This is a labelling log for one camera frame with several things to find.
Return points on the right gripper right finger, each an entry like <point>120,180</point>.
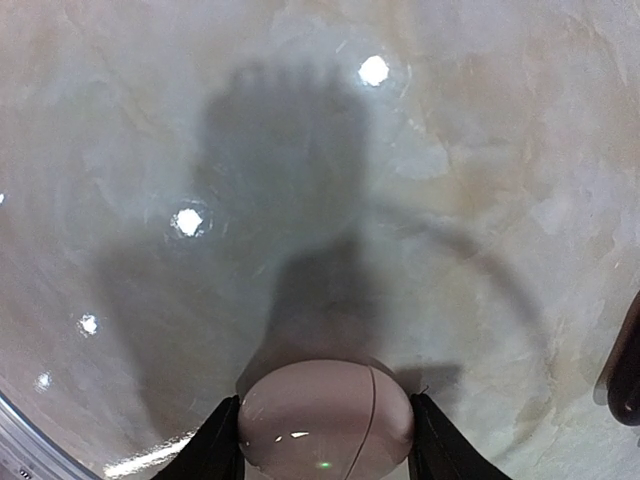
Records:
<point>440,451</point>

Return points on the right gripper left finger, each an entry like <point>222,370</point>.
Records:
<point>213,453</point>

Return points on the aluminium front rail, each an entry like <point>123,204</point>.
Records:
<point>26,453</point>

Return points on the pinkish white round case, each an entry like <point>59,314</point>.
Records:
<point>326,419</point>

